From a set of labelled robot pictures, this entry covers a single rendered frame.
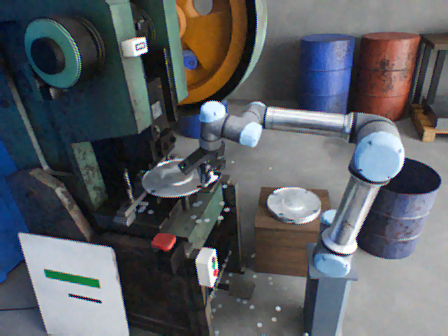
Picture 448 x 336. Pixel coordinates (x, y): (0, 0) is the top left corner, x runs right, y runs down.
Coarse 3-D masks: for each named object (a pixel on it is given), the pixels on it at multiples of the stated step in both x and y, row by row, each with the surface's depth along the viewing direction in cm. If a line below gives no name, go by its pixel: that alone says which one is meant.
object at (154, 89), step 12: (156, 84) 113; (156, 96) 114; (156, 108) 115; (156, 120) 116; (168, 132) 120; (132, 144) 117; (144, 144) 115; (156, 144) 117; (168, 144) 118; (132, 156) 120; (144, 156) 118; (156, 156) 119
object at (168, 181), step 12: (168, 168) 135; (144, 180) 128; (156, 180) 127; (168, 180) 125; (180, 180) 124; (192, 180) 125; (156, 192) 119; (168, 192) 119; (180, 192) 118; (192, 192) 117
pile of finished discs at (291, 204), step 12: (276, 192) 182; (288, 192) 181; (300, 192) 180; (312, 192) 178; (276, 204) 172; (288, 204) 171; (300, 204) 170; (312, 204) 170; (276, 216) 165; (288, 216) 163; (300, 216) 162; (312, 216) 162
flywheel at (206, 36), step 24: (192, 0) 127; (216, 0) 122; (240, 0) 116; (192, 24) 130; (216, 24) 127; (240, 24) 121; (192, 48) 136; (216, 48) 132; (240, 48) 126; (192, 72) 142; (216, 72) 135; (192, 96) 144
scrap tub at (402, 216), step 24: (408, 168) 186; (432, 168) 172; (384, 192) 160; (408, 192) 191; (432, 192) 155; (384, 216) 166; (408, 216) 161; (360, 240) 187; (384, 240) 174; (408, 240) 171
